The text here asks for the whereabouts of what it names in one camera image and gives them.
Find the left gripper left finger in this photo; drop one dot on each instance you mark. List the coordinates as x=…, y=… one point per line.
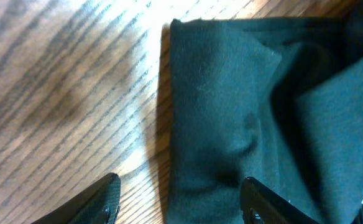
x=98, y=203

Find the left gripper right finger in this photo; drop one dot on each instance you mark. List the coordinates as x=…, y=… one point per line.
x=260, y=205

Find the black t-shirt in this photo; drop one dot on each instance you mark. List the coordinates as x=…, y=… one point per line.
x=276, y=99

